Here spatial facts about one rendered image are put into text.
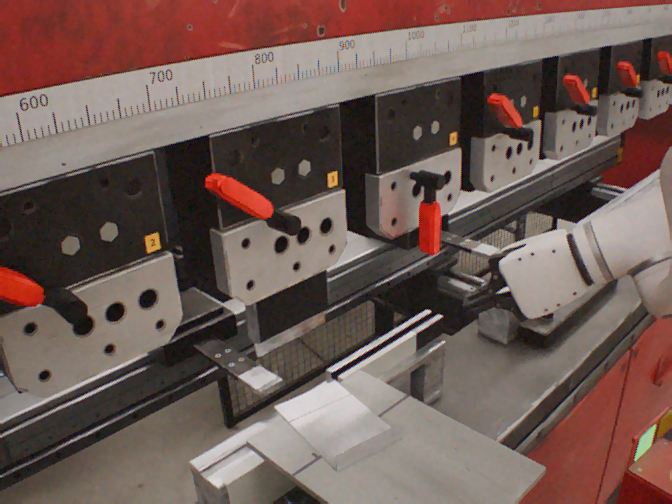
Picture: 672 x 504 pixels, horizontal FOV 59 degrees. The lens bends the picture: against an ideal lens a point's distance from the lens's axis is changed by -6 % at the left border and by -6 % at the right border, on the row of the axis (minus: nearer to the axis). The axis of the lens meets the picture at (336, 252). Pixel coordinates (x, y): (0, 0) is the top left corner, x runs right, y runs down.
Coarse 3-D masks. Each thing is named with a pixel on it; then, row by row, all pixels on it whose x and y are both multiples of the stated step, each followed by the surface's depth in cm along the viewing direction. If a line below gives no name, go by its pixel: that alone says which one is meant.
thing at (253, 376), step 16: (192, 304) 88; (208, 304) 88; (192, 320) 84; (208, 320) 86; (224, 320) 87; (176, 336) 83; (192, 336) 84; (208, 336) 86; (224, 336) 88; (160, 352) 82; (176, 352) 83; (192, 352) 85; (208, 352) 82; (224, 352) 82; (224, 368) 79; (240, 368) 79; (256, 368) 79; (256, 384) 75; (272, 384) 75
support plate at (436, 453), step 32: (352, 384) 76; (384, 384) 75; (384, 416) 70; (416, 416) 69; (256, 448) 66; (288, 448) 66; (384, 448) 65; (416, 448) 65; (448, 448) 64; (480, 448) 64; (320, 480) 61; (352, 480) 61; (384, 480) 61; (416, 480) 61; (448, 480) 60; (480, 480) 60; (512, 480) 60
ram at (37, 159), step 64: (0, 0) 37; (64, 0) 40; (128, 0) 43; (192, 0) 46; (256, 0) 50; (320, 0) 55; (384, 0) 61; (448, 0) 67; (512, 0) 76; (576, 0) 88; (640, 0) 105; (0, 64) 38; (64, 64) 41; (128, 64) 44; (384, 64) 63; (448, 64) 70; (512, 64) 80; (128, 128) 46; (192, 128) 50
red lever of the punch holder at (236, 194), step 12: (216, 180) 48; (228, 180) 49; (216, 192) 49; (228, 192) 49; (240, 192) 50; (252, 192) 51; (240, 204) 50; (252, 204) 51; (264, 204) 52; (264, 216) 53; (276, 216) 54; (288, 216) 54; (276, 228) 55; (288, 228) 54; (300, 228) 55
